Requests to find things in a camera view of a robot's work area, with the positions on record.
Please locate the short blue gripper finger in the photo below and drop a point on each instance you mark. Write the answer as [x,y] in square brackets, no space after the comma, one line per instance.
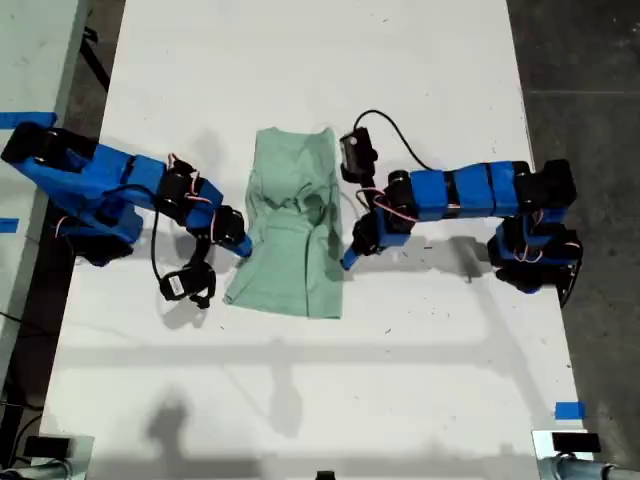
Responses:
[354,260]
[240,251]

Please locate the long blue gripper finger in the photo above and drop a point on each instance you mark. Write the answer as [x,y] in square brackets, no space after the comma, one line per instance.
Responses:
[248,247]
[349,256]

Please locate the pale green T-shirt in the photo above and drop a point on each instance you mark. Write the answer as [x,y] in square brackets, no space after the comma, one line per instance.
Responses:
[285,270]

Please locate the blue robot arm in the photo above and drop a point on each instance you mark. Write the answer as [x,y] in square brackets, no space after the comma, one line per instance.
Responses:
[115,175]
[475,187]

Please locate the short blue tape strip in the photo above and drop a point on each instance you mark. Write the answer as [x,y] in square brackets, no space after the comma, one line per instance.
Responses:
[9,226]

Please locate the long blue tape strip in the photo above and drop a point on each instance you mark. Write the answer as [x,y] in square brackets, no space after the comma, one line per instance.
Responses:
[27,119]

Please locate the blue tape square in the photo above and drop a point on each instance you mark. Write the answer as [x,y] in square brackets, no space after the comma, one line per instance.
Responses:
[570,410]

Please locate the white side table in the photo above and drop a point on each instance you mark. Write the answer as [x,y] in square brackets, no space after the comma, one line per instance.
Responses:
[30,50]

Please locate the silver metal plate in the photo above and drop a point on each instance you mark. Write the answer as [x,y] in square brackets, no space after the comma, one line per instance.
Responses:
[542,450]

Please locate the small black box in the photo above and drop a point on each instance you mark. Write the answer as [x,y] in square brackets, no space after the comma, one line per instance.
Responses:
[47,446]
[575,442]

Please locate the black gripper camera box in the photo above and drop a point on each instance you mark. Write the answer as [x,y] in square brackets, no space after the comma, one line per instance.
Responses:
[180,285]
[356,152]

